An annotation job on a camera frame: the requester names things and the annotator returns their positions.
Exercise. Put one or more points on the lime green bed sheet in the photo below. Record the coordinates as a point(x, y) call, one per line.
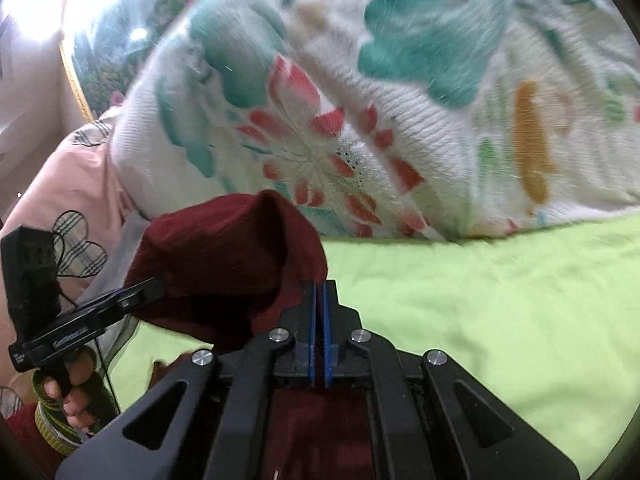
point(548, 321)

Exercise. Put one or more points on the person's left hand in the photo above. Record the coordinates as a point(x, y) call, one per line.
point(72, 389)

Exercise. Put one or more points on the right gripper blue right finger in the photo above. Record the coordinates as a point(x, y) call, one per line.
point(338, 323)

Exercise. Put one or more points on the grey folded towel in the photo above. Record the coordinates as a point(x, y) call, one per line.
point(110, 278)

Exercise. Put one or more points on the pink heart-print pillow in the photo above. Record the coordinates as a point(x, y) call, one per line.
point(78, 198)

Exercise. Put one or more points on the dark red knitted garment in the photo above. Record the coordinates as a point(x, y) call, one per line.
point(229, 268)

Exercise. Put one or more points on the white floral quilt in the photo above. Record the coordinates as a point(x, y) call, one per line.
point(440, 119)

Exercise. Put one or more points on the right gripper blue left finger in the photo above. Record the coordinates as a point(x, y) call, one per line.
point(300, 321)

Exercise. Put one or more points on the gold framed landscape painting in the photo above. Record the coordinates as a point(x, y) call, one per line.
point(105, 44)

